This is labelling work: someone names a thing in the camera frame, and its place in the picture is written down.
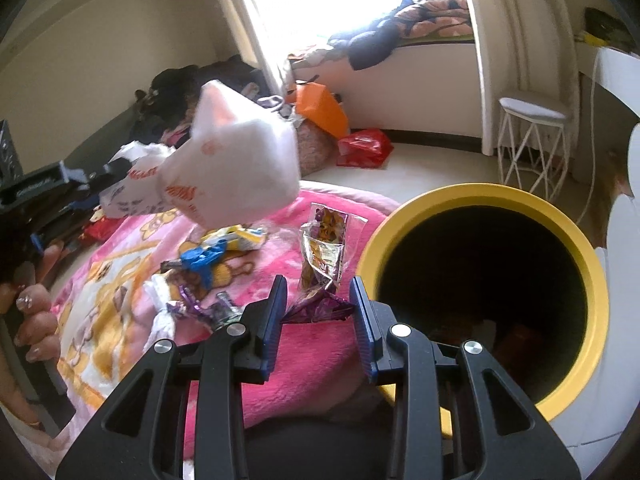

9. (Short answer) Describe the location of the pile of dark clothes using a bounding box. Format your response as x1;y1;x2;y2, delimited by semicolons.
132;57;266;146

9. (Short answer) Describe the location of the white drawer cabinet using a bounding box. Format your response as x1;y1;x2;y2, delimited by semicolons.
565;120;640;446

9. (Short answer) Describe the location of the orange printed quilt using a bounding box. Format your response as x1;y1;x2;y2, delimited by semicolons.
370;0;475;41

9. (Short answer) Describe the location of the floral fabric basket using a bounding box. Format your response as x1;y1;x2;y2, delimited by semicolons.
292;120;336;177

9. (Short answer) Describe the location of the silver wrapper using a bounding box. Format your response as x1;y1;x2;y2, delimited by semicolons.
207;290;246;331

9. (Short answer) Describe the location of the pink printed blanket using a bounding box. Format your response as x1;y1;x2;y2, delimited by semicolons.
47;182;401;461

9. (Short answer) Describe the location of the red printed cloth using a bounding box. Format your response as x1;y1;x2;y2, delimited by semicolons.
82;210;126;243

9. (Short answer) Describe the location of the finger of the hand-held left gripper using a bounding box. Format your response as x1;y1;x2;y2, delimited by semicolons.
60;157;132;196
30;195;108;248

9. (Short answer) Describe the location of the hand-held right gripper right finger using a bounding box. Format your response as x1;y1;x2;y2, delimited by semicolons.
348;276;581;480

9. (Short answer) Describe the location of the blue wrapper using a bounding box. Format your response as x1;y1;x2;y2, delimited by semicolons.
180;242;228;286

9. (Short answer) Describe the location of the white plastic bag orange print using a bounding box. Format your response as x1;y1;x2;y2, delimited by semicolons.
100;79;301;228

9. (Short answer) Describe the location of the yellow rimmed trash bin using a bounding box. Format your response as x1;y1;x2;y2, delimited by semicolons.
356;183;611;423

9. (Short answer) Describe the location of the person's left hand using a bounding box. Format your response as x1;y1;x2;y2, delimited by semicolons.
0;240;66;411

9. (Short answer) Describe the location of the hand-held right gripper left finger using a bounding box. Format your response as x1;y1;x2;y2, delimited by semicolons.
55;275;290;480

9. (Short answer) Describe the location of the white tissue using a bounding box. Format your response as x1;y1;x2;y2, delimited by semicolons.
142;275;181;356

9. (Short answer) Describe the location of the yellow white snack packet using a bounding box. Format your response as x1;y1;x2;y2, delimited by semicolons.
200;225;271;253

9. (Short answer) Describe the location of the wide cream curtain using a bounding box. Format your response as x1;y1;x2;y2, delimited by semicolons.
460;0;583;158

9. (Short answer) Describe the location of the white cable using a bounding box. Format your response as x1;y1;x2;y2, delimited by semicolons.
575;52;608;226

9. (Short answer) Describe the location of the purple foil wrapper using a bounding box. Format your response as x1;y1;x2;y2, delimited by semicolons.
282;282;353;324

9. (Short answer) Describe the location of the white vanity desk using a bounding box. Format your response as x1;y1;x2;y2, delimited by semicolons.
575;40;640;126

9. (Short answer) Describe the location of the grey headboard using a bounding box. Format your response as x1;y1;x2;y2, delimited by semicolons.
50;105;151;171

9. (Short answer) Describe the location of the narrow cream curtain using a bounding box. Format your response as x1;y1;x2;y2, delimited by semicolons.
207;0;296;106

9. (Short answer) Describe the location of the black bag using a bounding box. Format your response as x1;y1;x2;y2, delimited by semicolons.
585;6;633;51

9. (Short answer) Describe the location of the red plastic bag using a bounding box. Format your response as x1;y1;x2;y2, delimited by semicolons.
336;128;394;168

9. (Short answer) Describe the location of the small purple candy wrapper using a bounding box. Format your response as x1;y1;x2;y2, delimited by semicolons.
167;282;208;318

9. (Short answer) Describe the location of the white wire stool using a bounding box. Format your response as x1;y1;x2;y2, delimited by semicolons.
497;95;576;203

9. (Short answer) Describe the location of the clear snack bag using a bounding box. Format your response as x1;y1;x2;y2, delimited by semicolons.
298;203;368;293

